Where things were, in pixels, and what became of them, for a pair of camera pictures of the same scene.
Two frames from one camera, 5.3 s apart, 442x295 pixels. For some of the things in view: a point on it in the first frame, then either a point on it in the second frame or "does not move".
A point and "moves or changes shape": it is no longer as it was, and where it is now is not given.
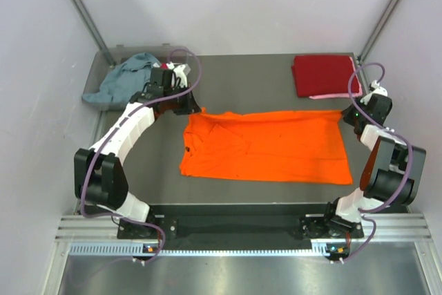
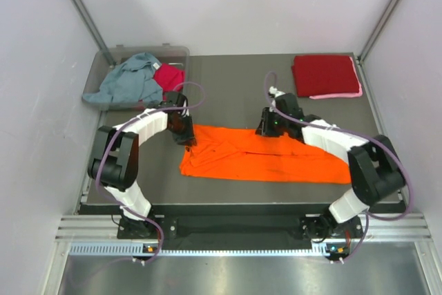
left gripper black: x=189 y=107 → x=188 y=137
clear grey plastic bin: x=101 y=61 does not move
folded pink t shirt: x=358 y=94 does not move
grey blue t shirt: x=123 y=81 does not move
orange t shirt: x=306 y=146 moves or changes shape
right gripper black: x=346 y=115 → x=264 y=129
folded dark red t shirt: x=322 y=75 does not move
